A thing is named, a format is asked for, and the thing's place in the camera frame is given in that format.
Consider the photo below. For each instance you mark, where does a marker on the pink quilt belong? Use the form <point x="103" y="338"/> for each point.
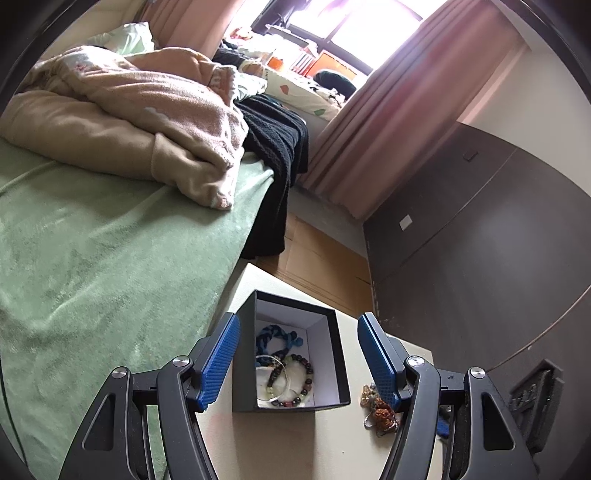
<point x="138" y="115"/>

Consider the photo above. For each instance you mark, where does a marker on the white printed sheet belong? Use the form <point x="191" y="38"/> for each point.
<point x="304" y="97"/>

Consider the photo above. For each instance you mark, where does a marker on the pale green pillow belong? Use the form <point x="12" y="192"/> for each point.
<point x="129" y="39"/>

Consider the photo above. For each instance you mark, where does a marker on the window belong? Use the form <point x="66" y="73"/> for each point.
<point x="360" y="27"/>

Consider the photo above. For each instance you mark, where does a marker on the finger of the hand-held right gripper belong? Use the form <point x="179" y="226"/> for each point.
<point x="444" y="427"/>

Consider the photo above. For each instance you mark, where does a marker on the narrow pink curtain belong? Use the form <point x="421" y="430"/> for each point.
<point x="184" y="25"/>

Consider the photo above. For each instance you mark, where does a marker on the white wardrobe sticker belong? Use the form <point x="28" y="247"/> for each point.
<point x="406" y="222"/>

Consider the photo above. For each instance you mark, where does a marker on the black jewelry box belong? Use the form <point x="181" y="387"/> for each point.
<point x="337" y="364"/>

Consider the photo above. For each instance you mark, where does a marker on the cardboard sheet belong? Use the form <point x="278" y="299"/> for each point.
<point x="318" y="263"/>

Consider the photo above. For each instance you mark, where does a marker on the wide pink curtain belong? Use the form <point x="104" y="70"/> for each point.
<point x="397" y="101"/>

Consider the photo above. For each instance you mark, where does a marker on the green bed blanket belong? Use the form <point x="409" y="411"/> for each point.
<point x="92" y="277"/>

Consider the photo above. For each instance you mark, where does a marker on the silver bangle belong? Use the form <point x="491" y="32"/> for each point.
<point x="282" y="392"/>

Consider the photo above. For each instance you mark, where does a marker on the dark wooden wardrobe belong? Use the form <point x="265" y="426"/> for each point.
<point x="485" y="258"/>

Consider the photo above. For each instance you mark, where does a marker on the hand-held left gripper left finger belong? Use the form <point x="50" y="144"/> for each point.
<point x="220" y="362"/>

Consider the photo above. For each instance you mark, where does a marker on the orange box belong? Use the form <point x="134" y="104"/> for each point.
<point x="337" y="64"/>

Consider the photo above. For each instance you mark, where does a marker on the black bag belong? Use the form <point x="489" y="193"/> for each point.
<point x="336" y="81"/>

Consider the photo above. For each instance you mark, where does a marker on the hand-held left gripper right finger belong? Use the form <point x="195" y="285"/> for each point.
<point x="377" y="367"/>

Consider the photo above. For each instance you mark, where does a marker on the black knitted cloth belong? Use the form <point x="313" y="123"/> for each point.
<point x="277" y="138"/>

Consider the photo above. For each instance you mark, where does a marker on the row of books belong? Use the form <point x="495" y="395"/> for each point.
<point x="304" y="62"/>

